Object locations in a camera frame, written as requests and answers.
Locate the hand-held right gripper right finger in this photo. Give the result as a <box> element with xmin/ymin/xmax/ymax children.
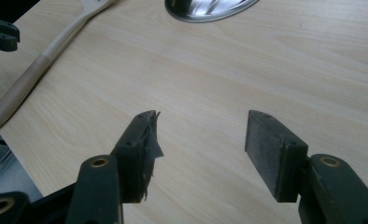
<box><xmin>244</xmin><ymin>109</ymin><xmax>309</xmax><ymax>203</ymax></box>

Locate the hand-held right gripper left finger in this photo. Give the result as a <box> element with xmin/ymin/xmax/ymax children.
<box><xmin>109</xmin><ymin>109</ymin><xmax>164</xmax><ymax>204</ymax></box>

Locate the wooden spatula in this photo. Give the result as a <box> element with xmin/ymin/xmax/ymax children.
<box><xmin>0</xmin><ymin>0</ymin><xmax>120</xmax><ymax>130</ymax></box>

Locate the shiny metal bowl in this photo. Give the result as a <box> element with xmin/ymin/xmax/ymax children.
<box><xmin>163</xmin><ymin>0</ymin><xmax>261</xmax><ymax>23</ymax></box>

